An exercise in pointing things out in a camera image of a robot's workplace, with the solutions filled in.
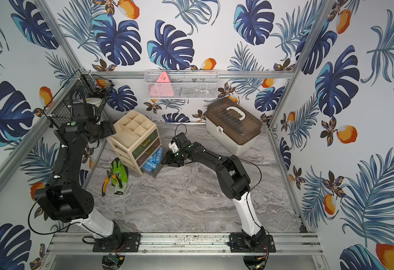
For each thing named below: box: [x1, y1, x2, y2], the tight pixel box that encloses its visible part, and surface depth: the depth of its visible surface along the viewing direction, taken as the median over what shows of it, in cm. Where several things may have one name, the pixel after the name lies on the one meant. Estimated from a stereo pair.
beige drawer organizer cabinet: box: [106, 110, 164, 178], surface depth 88 cm
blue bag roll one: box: [141, 155, 164, 173], surface depth 97 cm
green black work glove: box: [110, 157, 129, 195], surface depth 97 cm
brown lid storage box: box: [205, 97, 263, 157], surface depth 100 cm
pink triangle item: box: [148, 71, 174, 97], surface depth 92 cm
